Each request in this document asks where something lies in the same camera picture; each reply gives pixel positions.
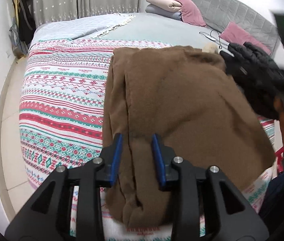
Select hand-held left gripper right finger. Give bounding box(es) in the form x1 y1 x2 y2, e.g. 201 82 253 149
151 134 270 241

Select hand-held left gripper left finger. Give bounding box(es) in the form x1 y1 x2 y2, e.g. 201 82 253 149
5 133 124 241

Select black puffer jacket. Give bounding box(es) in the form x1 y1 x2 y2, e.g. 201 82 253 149
219 42 284 119

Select brown coat with fur collar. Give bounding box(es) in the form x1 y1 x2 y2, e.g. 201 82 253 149
102 43 276 229

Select hanging black clothes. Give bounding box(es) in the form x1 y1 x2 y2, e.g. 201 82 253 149
10 0 36 53

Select small pink pillow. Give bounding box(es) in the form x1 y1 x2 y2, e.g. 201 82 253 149
219 22 271 54

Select grey quilted headboard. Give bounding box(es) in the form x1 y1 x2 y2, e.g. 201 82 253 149
176 0 280 56

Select red green patterned blanket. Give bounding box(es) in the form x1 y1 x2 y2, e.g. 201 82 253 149
19 38 284 241

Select red plastic object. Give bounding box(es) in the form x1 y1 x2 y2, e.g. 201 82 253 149
274 148 284 175

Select large pink pillow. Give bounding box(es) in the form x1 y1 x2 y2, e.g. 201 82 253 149
166 0 207 27

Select person's right leg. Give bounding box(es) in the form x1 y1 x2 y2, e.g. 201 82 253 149
258 171 284 223

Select bed with grey sheet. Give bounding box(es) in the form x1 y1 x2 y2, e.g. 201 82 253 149
33 12 232 53

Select light blue fringed blanket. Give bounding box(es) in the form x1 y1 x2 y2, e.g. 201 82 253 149
33 13 136 41

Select grey-blue hanging bag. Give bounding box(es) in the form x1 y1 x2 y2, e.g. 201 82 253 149
9 24 22 56

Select black charging cable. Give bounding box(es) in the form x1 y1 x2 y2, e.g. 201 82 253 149
199 30 235 56

